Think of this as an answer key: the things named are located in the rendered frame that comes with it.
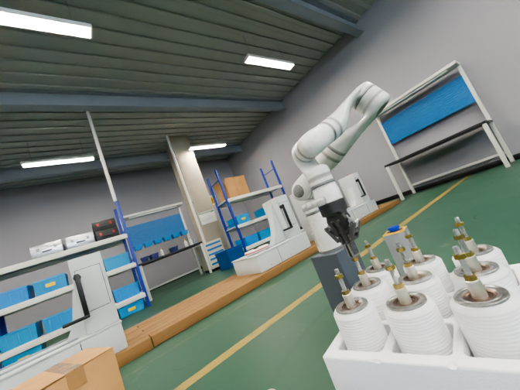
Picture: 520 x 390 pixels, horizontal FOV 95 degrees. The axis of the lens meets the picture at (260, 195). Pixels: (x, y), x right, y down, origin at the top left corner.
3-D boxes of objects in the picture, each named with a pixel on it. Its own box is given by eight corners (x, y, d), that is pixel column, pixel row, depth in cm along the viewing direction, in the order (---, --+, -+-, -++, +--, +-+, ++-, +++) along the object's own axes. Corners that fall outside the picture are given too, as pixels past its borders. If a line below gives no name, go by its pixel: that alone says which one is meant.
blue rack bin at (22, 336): (10, 347, 343) (7, 333, 346) (45, 333, 366) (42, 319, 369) (-1, 354, 304) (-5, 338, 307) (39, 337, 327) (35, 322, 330)
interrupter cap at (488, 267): (467, 282, 47) (466, 278, 47) (447, 271, 54) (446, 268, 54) (511, 269, 45) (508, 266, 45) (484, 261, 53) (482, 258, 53)
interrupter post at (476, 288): (483, 293, 41) (473, 275, 42) (494, 298, 39) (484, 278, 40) (469, 298, 42) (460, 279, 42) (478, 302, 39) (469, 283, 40)
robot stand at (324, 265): (339, 326, 99) (310, 258, 103) (356, 309, 108) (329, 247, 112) (369, 331, 88) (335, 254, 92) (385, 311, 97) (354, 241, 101)
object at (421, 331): (469, 374, 48) (427, 287, 50) (490, 416, 39) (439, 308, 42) (417, 378, 52) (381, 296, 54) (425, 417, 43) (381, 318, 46)
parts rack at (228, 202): (235, 261, 583) (204, 179, 613) (288, 237, 699) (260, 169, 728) (248, 258, 533) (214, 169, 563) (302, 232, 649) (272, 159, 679)
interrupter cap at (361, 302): (330, 315, 56) (329, 312, 56) (347, 299, 61) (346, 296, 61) (358, 316, 50) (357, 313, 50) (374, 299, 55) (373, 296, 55)
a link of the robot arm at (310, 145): (298, 137, 64) (330, 112, 69) (286, 151, 72) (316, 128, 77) (315, 157, 64) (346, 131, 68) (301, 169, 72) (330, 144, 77)
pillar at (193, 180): (208, 269, 686) (164, 145, 740) (224, 261, 720) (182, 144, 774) (216, 267, 642) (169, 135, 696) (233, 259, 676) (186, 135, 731)
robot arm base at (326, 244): (317, 255, 103) (302, 218, 105) (330, 248, 108) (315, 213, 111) (334, 252, 95) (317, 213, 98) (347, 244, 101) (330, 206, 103)
